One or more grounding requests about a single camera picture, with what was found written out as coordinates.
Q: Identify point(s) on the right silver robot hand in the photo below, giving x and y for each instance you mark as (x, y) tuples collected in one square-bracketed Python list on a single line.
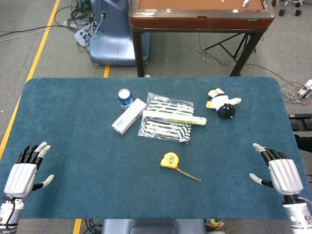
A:
[(285, 175)]

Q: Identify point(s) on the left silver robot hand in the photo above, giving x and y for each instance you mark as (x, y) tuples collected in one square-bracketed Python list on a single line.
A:
[(20, 179)]

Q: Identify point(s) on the yellow tape measure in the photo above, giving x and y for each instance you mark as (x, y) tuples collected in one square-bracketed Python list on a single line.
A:
[(168, 159)]

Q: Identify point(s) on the black bag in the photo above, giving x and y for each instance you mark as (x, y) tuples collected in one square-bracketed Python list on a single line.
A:
[(303, 142)]

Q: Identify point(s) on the black foot pedal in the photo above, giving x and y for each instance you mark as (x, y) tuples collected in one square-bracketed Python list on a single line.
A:
[(301, 122)]

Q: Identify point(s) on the blue felt table cloth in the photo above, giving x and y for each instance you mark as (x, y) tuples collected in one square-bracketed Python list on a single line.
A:
[(85, 146)]

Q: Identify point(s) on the colourful snack packet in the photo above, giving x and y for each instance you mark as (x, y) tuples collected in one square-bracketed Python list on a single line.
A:
[(214, 223)]

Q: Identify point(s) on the white black plush toy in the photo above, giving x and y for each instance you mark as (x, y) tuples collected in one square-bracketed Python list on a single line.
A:
[(223, 101)]

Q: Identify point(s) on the white rectangular carton box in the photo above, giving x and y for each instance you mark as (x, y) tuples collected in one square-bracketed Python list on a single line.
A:
[(128, 117)]

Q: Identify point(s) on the striped cloth in plastic bag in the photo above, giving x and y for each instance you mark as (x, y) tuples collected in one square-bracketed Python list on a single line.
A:
[(165, 131)]

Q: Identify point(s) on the long white wrap box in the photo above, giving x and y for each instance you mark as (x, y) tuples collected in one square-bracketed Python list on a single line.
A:
[(170, 118)]

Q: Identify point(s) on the blue tin can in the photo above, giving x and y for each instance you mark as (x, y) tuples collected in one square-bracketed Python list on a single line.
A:
[(125, 98)]

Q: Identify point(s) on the grey blue robot torso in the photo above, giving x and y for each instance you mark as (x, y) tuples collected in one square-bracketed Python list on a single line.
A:
[(153, 226)]

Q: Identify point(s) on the white power strip with plugs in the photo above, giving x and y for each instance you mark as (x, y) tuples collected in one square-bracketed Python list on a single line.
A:
[(81, 35)]

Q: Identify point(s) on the blue grey machine base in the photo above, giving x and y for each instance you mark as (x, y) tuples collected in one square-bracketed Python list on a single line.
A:
[(112, 41)]

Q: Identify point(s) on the office chair wheels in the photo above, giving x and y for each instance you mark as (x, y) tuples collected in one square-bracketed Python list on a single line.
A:
[(290, 5)]

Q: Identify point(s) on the brown mahjong table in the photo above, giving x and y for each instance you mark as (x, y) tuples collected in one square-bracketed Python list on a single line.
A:
[(200, 22)]

